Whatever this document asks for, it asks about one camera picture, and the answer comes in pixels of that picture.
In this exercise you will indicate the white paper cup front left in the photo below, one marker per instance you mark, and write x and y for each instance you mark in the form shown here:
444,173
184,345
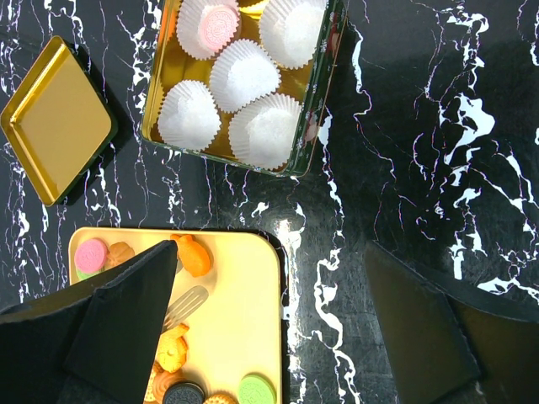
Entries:
189,117

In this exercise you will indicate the orange swirl cookie bottom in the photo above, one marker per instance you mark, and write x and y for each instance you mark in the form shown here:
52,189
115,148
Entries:
163,381

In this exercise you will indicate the yellow serving tray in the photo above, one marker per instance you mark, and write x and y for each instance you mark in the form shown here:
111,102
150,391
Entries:
237,331

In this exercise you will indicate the green sandwich cookie top left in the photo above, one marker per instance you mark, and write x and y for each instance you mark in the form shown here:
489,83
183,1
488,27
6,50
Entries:
83,276

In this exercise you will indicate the round tan biscuit bottom right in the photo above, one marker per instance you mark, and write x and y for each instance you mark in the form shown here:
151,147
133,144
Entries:
220,398

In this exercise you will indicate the green sandwich cookie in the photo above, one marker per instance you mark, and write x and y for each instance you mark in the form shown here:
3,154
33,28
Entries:
255,389
83,276

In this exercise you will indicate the green sandwich cookie bottom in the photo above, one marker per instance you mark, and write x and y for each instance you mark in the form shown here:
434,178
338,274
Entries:
255,389

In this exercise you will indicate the white paper cup back right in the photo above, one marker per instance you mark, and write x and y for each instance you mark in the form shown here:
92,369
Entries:
289,30

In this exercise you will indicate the orange swirl cookie top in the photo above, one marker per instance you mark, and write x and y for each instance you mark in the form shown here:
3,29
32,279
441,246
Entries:
118,253

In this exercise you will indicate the orange fish cookie top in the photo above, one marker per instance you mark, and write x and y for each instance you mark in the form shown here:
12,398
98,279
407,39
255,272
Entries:
193,256

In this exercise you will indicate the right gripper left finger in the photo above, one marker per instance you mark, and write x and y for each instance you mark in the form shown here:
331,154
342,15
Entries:
93,342

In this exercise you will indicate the orange fish cookie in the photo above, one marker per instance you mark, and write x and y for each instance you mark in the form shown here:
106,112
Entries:
193,256
172,349

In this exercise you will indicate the orange swirl cookie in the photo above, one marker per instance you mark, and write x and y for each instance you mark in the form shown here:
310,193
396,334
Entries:
163,381
118,253

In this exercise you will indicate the gold tin lid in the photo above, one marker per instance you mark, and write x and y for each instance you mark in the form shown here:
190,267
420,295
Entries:
57,122

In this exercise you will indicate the round tan biscuit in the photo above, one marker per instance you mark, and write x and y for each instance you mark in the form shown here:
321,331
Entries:
220,398
149,394

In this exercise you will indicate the black sandwich cookie bottom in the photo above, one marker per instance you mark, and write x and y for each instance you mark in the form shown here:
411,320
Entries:
184,393

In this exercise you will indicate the metal serving tongs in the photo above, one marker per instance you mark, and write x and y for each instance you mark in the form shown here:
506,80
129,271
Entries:
184,306

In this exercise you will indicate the white paper cup centre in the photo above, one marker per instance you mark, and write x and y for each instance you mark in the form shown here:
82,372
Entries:
241,74

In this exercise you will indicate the green gold cookie tin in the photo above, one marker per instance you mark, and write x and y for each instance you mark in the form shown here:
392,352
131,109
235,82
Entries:
308,85

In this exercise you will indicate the pink sandwich cookie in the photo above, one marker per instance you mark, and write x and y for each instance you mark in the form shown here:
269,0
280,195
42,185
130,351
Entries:
217,26
90,256

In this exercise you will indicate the white paper cup front right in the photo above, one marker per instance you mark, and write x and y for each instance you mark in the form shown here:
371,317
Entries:
262,133

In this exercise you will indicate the white paper cup back left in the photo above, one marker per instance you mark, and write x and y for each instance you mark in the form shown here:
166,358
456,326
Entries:
190,13

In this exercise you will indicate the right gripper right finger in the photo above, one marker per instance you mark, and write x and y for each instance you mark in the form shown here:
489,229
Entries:
442,335

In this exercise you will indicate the white paper cup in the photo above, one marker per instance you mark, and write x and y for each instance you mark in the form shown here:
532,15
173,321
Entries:
262,133
289,30
241,74
189,117
190,13

